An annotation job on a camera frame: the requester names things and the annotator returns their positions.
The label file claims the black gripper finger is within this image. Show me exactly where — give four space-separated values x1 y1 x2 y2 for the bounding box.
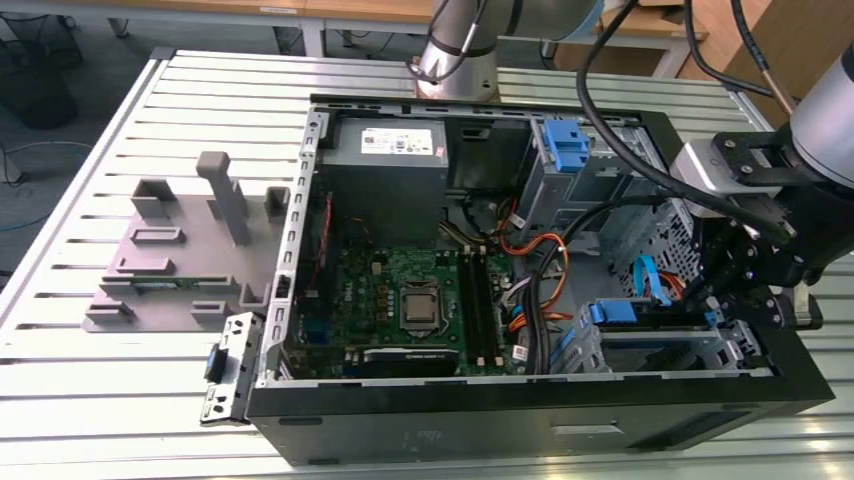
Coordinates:
727 285 825 332
684 219 754 315

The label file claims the red power wire black plug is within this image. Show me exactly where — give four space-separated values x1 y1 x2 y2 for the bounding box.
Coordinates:
663 274 719 314

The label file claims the blue data wire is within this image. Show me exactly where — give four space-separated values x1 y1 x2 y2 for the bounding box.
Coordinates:
632 253 675 308

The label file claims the hard disk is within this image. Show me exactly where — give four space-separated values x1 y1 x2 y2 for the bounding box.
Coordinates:
552 298 720 372

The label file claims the grey metal disk bay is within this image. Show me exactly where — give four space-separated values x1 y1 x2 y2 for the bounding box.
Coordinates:
579 297 766 374

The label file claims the grey metal drive cage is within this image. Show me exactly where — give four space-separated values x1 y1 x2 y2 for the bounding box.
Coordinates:
519 117 675 236

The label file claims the blue plastic drive latch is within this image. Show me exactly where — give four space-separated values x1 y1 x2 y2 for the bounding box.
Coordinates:
543 119 592 174

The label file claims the black RAM slot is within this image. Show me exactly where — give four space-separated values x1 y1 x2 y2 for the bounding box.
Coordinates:
456 247 487 369
474 247 507 367

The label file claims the brown wooden cabinet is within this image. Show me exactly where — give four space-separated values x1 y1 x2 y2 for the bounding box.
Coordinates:
679 0 854 146

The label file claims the black CPU socket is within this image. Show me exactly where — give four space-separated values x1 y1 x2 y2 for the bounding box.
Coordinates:
396 279 447 340

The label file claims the silver CPU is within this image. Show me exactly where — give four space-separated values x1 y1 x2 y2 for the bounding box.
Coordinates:
403 294 439 322

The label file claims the black open PC case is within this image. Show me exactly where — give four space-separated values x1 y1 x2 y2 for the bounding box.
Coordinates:
243 92 837 466

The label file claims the black graphics card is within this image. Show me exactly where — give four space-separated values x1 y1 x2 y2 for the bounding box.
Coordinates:
343 344 462 379

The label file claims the grey power supply unit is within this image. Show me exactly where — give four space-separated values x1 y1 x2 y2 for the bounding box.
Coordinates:
316 117 450 249

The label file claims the green motherboard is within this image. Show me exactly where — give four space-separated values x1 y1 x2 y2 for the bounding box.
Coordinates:
285 244 528 379

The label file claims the grey plastic parts rack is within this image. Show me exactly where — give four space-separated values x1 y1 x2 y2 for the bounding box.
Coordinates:
79 150 295 336

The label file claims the blue VGA connector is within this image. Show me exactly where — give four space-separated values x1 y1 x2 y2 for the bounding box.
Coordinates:
204 343 229 384

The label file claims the green RAM stick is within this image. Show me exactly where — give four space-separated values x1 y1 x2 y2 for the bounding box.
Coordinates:
129 279 201 293

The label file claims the black mesh waste basket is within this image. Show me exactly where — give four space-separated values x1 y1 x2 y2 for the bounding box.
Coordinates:
0 12 85 131

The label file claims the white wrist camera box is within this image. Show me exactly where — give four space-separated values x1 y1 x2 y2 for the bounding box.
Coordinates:
668 139 783 220

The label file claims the orange wire bundle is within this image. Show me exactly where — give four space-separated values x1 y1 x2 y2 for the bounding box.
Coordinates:
496 232 575 331

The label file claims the black cable bundle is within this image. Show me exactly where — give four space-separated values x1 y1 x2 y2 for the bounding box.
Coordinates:
523 197 668 376

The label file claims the thin braided arm cable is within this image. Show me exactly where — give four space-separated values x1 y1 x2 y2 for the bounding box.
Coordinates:
728 0 801 115

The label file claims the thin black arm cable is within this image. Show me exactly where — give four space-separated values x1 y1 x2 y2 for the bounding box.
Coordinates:
684 0 779 99

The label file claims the wooden desk white frame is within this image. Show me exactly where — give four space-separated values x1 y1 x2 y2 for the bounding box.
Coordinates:
552 0 708 76
65 0 435 59

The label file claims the metal expansion slot bracket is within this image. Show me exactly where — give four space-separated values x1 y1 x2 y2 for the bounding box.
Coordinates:
199 310 263 427

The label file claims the blue floor cable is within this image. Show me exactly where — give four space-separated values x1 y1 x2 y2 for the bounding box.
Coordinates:
0 139 95 234

